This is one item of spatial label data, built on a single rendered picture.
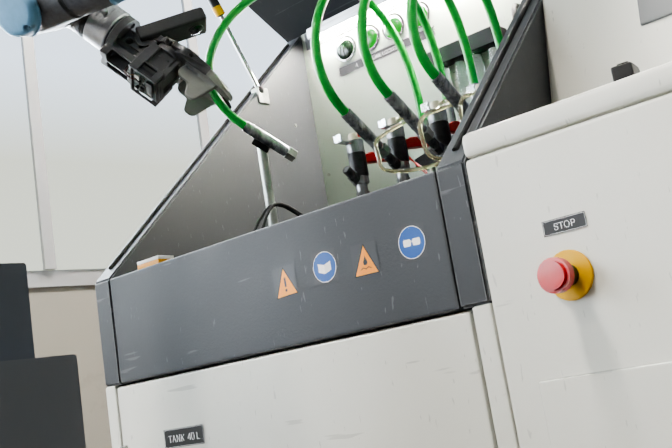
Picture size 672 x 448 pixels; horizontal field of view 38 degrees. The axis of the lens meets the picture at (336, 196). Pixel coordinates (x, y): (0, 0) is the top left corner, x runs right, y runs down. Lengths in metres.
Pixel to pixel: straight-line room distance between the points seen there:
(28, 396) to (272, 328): 0.40
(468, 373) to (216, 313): 0.41
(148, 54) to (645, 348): 0.90
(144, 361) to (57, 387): 0.48
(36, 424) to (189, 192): 0.77
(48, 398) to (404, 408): 0.40
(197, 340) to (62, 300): 1.73
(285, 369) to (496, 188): 0.38
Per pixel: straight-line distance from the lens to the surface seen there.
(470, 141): 1.10
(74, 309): 3.12
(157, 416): 1.47
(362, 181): 1.52
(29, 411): 1.00
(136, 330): 1.50
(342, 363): 1.21
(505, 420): 1.09
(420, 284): 1.13
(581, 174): 1.03
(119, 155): 3.29
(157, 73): 1.55
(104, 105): 3.33
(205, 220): 1.71
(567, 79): 1.33
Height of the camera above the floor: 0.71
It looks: 12 degrees up
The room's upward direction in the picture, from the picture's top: 9 degrees counter-clockwise
